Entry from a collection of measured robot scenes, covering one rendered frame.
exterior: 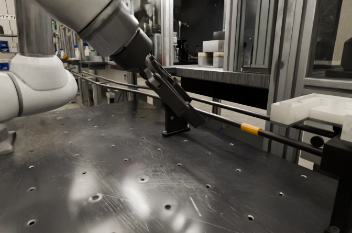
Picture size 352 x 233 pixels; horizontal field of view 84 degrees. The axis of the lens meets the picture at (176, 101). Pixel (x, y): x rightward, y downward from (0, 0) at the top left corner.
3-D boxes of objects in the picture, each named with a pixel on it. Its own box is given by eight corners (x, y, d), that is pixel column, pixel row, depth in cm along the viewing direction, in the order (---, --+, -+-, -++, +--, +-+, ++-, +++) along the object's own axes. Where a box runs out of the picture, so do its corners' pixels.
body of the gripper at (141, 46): (141, 32, 30) (176, 72, 36) (136, 21, 37) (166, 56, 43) (107, 64, 32) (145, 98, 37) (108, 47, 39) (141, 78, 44)
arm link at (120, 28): (117, -9, 34) (140, 19, 38) (80, 27, 36) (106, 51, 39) (118, -3, 27) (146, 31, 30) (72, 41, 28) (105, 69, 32)
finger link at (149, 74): (147, 56, 37) (142, 57, 32) (165, 78, 38) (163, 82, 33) (138, 65, 37) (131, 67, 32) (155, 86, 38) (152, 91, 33)
